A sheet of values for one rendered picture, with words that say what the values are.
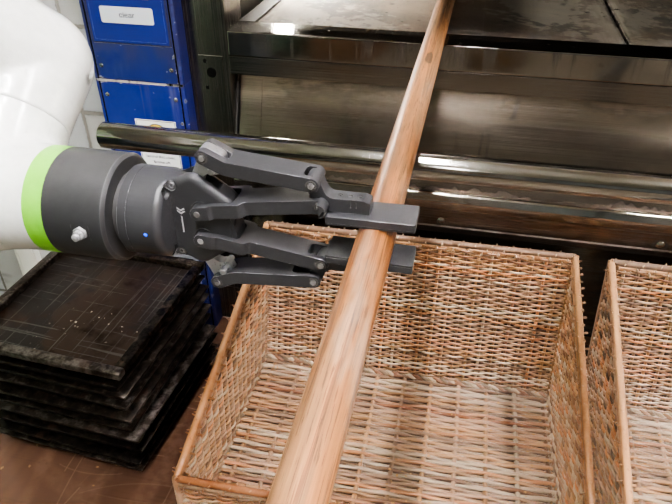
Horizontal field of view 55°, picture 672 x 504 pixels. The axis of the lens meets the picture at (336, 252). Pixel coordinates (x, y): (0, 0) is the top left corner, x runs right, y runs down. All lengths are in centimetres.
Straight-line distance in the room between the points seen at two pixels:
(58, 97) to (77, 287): 58
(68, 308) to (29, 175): 58
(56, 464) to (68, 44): 75
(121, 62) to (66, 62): 51
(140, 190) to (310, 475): 29
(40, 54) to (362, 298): 37
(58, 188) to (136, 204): 6
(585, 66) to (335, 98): 39
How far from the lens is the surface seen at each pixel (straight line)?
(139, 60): 113
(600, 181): 69
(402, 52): 103
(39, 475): 120
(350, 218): 49
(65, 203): 55
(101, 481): 116
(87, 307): 112
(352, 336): 40
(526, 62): 102
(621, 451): 97
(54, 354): 103
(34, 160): 58
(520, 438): 118
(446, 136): 108
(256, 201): 51
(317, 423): 35
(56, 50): 65
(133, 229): 53
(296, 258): 52
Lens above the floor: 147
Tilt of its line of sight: 35 degrees down
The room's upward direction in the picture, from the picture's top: straight up
